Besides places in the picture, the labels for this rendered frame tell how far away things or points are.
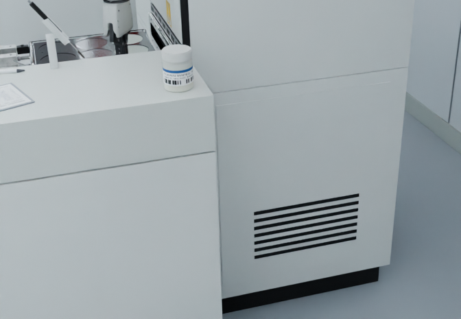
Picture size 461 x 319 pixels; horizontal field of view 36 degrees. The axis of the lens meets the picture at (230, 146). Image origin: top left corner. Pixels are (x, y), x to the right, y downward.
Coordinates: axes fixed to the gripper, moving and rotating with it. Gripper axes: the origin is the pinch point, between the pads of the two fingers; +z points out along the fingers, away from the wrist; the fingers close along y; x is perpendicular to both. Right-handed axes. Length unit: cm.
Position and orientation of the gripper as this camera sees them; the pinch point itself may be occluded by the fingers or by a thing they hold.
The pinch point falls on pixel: (121, 50)
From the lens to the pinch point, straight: 211.1
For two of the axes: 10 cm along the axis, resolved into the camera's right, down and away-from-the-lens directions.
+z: 0.2, 8.9, 4.6
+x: 9.4, 1.3, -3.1
